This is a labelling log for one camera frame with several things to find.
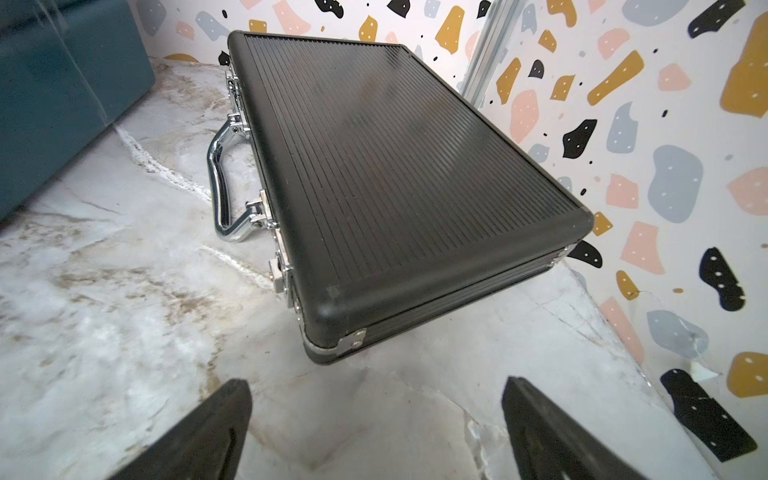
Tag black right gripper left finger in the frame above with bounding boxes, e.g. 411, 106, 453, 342
112, 379, 252, 479

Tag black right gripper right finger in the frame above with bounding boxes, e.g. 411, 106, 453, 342
502, 377, 643, 480

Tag teal drawer cabinet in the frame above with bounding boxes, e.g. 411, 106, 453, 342
1, 1, 155, 217

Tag black ribbed briefcase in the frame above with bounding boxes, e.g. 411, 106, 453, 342
206, 31, 595, 364

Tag aluminium corner post right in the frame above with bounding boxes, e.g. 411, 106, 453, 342
459, 0, 526, 109

